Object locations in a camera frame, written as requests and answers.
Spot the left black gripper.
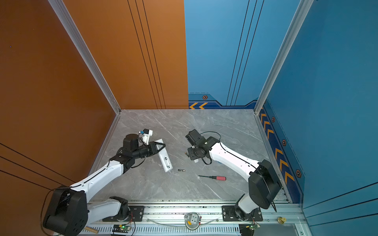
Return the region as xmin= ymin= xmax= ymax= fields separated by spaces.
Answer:
xmin=132 ymin=142 xmax=165 ymax=161

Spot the white remote control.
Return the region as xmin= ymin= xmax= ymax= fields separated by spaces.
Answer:
xmin=156 ymin=139 xmax=173 ymax=172

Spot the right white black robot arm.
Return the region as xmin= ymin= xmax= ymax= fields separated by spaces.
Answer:
xmin=185 ymin=129 xmax=283 ymax=221

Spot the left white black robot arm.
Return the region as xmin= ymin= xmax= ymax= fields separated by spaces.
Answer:
xmin=40 ymin=134 xmax=166 ymax=236

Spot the round grey power socket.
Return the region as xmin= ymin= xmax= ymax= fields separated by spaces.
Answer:
xmin=184 ymin=212 xmax=201 ymax=231

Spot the right small circuit board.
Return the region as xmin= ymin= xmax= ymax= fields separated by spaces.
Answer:
xmin=246 ymin=221 xmax=260 ymax=232

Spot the green circuit board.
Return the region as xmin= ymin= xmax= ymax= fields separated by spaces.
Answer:
xmin=111 ymin=224 xmax=132 ymax=235

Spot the wooden mallet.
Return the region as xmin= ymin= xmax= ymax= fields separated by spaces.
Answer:
xmin=84 ymin=227 xmax=99 ymax=234

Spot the brass knob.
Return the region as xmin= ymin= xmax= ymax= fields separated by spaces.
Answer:
xmin=277 ymin=217 xmax=286 ymax=224

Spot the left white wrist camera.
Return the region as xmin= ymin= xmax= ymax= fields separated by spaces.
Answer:
xmin=138 ymin=129 xmax=153 ymax=145

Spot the red handled screwdriver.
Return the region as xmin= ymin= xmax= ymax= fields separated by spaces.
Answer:
xmin=199 ymin=176 xmax=226 ymax=181

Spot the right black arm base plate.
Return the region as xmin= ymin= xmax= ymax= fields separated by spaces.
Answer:
xmin=222 ymin=206 xmax=263 ymax=222

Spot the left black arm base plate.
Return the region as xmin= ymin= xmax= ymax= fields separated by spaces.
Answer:
xmin=102 ymin=206 xmax=145 ymax=222

